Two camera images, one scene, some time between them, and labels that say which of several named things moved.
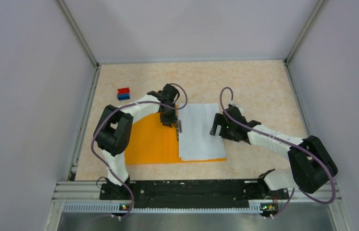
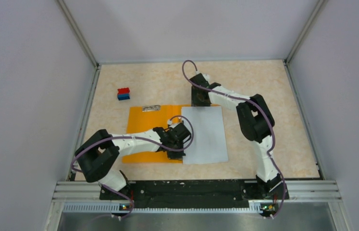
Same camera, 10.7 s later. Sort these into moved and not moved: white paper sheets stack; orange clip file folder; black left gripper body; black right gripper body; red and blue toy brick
Moved: black left gripper body; black right gripper body
Not moved: red and blue toy brick; orange clip file folder; white paper sheets stack
